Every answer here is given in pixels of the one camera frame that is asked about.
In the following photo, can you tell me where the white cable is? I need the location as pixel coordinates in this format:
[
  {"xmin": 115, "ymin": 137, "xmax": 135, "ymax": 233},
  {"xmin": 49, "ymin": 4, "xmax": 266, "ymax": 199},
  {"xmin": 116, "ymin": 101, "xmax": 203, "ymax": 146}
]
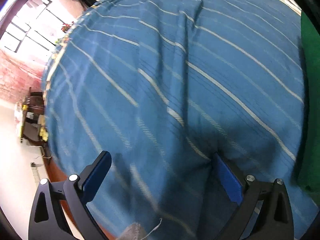
[{"xmin": 30, "ymin": 144, "xmax": 52, "ymax": 167}]

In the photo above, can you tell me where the red flower plant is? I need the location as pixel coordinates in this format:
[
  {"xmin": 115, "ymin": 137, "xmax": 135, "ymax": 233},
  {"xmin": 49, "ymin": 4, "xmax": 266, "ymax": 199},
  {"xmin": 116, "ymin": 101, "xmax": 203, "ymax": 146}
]
[{"xmin": 61, "ymin": 22, "xmax": 76, "ymax": 33}]

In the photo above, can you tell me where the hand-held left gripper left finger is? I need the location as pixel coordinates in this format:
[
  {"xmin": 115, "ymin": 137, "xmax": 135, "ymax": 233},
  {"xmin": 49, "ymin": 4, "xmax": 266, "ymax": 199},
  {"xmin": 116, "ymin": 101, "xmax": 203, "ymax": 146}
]
[{"xmin": 28, "ymin": 151, "xmax": 112, "ymax": 240}]

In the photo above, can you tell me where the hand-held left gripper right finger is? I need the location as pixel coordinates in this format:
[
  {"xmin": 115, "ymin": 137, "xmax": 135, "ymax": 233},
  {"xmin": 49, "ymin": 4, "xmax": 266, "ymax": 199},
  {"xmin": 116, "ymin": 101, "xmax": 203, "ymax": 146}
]
[{"xmin": 212, "ymin": 152, "xmax": 294, "ymax": 240}]

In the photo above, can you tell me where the person's grey fuzzy clothing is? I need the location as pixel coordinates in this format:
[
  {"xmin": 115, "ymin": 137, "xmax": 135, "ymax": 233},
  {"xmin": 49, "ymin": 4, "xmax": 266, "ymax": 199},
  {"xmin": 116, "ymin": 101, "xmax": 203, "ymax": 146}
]
[{"xmin": 119, "ymin": 222, "xmax": 148, "ymax": 240}]

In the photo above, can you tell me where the green and cream varsity jacket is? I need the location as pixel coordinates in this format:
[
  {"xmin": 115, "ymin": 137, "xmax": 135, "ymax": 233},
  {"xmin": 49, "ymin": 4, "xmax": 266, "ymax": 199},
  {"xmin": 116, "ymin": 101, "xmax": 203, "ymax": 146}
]
[{"xmin": 296, "ymin": 12, "xmax": 320, "ymax": 193}]

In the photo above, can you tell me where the brown wooden shelf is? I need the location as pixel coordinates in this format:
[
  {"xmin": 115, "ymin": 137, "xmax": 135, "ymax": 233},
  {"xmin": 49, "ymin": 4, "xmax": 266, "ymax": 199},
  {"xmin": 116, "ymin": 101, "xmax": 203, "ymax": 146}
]
[{"xmin": 15, "ymin": 87, "xmax": 50, "ymax": 143}]

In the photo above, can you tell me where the window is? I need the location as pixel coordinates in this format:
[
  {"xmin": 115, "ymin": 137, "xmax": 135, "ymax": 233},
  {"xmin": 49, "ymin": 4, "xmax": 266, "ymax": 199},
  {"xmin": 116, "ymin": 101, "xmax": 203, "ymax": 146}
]
[{"xmin": 0, "ymin": 0, "xmax": 66, "ymax": 53}]

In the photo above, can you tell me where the blue striped bed cover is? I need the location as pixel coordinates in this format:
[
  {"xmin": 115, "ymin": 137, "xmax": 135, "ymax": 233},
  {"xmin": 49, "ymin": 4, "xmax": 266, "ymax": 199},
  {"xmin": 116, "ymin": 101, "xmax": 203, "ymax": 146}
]
[{"xmin": 41, "ymin": 0, "xmax": 308, "ymax": 240}]

